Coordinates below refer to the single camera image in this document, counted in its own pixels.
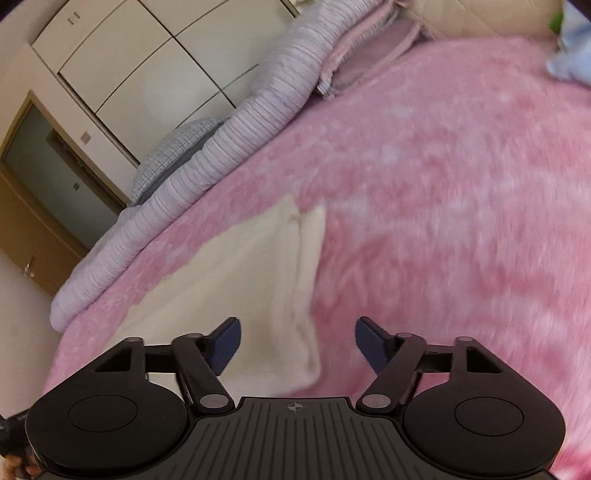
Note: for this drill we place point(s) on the pink floral blanket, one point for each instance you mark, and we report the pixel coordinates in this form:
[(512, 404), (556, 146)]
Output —
[(438, 207)]

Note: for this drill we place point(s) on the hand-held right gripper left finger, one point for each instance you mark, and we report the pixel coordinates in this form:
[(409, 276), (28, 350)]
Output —
[(226, 344)]

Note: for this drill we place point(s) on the light blue garment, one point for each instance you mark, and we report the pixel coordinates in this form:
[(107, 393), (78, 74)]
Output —
[(572, 50)]

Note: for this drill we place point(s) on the cream quilted headboard cushion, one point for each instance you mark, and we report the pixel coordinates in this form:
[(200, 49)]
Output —
[(485, 16)]

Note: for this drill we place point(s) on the light pink pillow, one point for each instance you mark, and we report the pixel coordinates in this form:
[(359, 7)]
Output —
[(364, 37)]

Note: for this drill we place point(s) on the grey checked pillow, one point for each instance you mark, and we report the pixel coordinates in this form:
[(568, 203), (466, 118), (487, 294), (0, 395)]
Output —
[(175, 152)]

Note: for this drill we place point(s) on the green knit sweater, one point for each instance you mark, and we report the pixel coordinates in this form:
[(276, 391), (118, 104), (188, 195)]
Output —
[(556, 21)]

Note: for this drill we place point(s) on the cream knit sweater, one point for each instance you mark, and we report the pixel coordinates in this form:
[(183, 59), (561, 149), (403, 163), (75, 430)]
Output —
[(240, 295)]

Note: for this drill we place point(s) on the wooden door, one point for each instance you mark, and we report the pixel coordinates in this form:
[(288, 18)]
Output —
[(27, 217)]

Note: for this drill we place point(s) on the lilac striped quilt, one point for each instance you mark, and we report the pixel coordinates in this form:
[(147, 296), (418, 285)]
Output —
[(231, 138)]

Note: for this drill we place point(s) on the cream wardrobe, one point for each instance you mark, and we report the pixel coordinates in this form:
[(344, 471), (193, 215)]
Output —
[(138, 69)]

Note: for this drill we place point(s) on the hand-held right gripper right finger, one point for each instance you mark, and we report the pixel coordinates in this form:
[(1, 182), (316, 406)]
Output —
[(371, 344)]

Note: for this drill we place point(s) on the mauve pillow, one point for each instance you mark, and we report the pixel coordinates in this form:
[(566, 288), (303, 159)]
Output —
[(378, 57)]

